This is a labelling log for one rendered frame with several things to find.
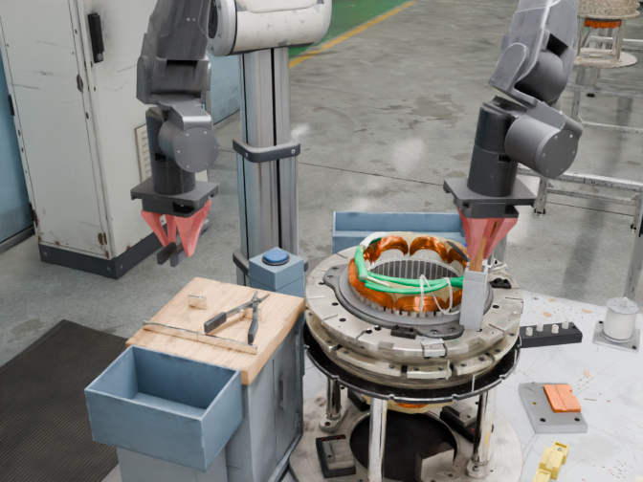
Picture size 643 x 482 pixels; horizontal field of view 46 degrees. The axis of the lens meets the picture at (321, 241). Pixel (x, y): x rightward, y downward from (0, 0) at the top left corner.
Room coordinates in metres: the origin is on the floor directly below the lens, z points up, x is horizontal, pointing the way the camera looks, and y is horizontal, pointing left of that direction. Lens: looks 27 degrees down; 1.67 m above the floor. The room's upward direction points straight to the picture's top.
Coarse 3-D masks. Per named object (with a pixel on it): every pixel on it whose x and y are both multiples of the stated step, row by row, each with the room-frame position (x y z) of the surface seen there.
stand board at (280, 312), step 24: (192, 288) 1.03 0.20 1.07; (216, 288) 1.03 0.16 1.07; (240, 288) 1.03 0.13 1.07; (168, 312) 0.96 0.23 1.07; (192, 312) 0.96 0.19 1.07; (216, 312) 0.96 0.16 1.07; (264, 312) 0.96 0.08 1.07; (288, 312) 0.96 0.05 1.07; (144, 336) 0.89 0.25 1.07; (168, 336) 0.89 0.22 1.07; (240, 336) 0.89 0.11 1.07; (264, 336) 0.89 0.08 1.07; (216, 360) 0.84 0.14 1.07; (240, 360) 0.84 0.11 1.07; (264, 360) 0.86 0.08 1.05
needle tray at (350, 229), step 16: (336, 224) 1.32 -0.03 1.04; (352, 224) 1.31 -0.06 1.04; (368, 224) 1.31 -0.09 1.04; (384, 224) 1.31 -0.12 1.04; (400, 224) 1.31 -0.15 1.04; (416, 224) 1.31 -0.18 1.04; (432, 224) 1.31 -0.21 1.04; (448, 224) 1.31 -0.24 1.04; (336, 240) 1.21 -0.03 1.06; (352, 240) 1.21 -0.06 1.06; (464, 240) 1.20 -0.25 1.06
